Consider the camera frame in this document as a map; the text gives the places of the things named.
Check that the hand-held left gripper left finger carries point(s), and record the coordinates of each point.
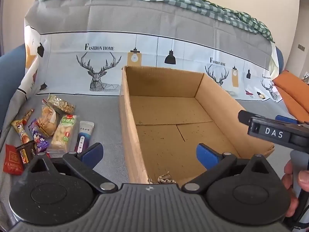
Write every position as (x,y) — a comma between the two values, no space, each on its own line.
(93,154)

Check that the orange cushion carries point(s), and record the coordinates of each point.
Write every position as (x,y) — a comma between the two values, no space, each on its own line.
(294,94)

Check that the person's right hand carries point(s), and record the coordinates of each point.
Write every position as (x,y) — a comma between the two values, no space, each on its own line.
(287,181)

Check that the yellow snack packet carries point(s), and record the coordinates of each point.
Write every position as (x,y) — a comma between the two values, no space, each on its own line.
(21,133)

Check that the wall switch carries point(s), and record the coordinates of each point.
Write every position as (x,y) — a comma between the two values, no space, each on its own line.
(301,47)

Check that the green label puffed rice bar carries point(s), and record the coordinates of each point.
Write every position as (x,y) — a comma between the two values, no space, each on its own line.
(64,133)

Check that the small red stick packet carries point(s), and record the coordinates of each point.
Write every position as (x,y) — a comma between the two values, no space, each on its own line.
(27,117)

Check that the purple candy packet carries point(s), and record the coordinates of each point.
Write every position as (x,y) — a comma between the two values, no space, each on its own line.
(38,136)

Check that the dark brown biscuit packet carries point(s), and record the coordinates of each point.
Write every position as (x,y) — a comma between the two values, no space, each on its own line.
(25,153)

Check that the cardboard box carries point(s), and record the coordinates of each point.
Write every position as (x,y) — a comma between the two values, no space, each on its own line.
(169,135)

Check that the red orange snack packet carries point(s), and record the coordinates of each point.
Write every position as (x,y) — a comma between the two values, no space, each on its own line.
(48,154)

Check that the clear cracker packet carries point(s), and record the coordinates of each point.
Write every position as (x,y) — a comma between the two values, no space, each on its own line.
(48,120)

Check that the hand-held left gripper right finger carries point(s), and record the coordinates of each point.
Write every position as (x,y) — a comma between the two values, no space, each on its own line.
(206,156)

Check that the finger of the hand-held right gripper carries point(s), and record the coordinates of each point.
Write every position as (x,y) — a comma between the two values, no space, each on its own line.
(286,120)
(244,118)

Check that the white blue stick packet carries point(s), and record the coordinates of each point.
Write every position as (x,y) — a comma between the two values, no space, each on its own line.
(83,135)

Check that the red packet with gold label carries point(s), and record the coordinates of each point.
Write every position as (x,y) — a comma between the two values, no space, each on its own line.
(12,162)

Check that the clear peanut packet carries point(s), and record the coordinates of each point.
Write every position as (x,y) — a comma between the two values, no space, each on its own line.
(62,104)

